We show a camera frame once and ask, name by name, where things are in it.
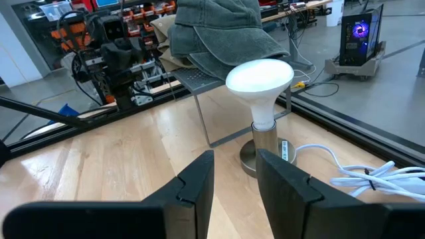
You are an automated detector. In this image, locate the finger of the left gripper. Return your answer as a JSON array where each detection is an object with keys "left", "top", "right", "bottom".
[
  {"left": 101, "top": 41, "right": 122, "bottom": 73},
  {"left": 125, "top": 39, "right": 144, "bottom": 73}
]

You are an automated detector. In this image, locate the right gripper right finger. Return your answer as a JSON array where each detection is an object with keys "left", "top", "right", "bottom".
[{"left": 256, "top": 148, "right": 425, "bottom": 239}]

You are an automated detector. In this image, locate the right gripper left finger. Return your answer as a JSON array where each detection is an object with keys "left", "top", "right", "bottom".
[{"left": 1, "top": 149, "right": 215, "bottom": 239}]

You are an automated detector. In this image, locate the grey perforated metal shelf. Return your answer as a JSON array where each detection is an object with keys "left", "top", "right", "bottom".
[{"left": 171, "top": 64, "right": 293, "bottom": 149}]

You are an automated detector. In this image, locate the blue tray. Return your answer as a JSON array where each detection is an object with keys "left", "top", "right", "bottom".
[{"left": 48, "top": 103, "right": 81, "bottom": 126}]

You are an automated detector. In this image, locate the clear plastic box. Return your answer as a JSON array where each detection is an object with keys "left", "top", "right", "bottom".
[{"left": 39, "top": 1, "right": 73, "bottom": 21}]

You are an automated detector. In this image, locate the white bulb table lamp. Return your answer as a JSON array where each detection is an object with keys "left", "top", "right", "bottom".
[{"left": 225, "top": 58, "right": 298, "bottom": 179}]

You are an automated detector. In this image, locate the grey cart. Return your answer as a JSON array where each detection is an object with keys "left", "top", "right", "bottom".
[{"left": 324, "top": 40, "right": 388, "bottom": 81}]

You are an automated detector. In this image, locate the wooden work table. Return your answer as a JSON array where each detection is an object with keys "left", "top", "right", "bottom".
[{"left": 260, "top": 0, "right": 333, "bottom": 72}]

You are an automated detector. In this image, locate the black computer tower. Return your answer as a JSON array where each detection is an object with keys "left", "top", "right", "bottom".
[{"left": 339, "top": 3, "right": 385, "bottom": 67}]

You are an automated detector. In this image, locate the white bucket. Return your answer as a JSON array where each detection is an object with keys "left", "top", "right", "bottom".
[{"left": 326, "top": 0, "right": 346, "bottom": 27}]

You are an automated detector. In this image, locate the white lamp cable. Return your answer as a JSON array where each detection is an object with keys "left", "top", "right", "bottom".
[{"left": 295, "top": 143, "right": 425, "bottom": 203}]

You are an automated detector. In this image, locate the black aluminium table frame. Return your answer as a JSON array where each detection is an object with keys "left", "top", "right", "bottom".
[{"left": 0, "top": 84, "right": 425, "bottom": 170}]

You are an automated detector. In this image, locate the black floor cable loop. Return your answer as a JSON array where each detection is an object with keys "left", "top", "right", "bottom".
[{"left": 302, "top": 81, "right": 341, "bottom": 98}]

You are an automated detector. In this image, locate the white floor cable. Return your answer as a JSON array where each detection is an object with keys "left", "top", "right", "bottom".
[{"left": 292, "top": 19, "right": 318, "bottom": 84}]

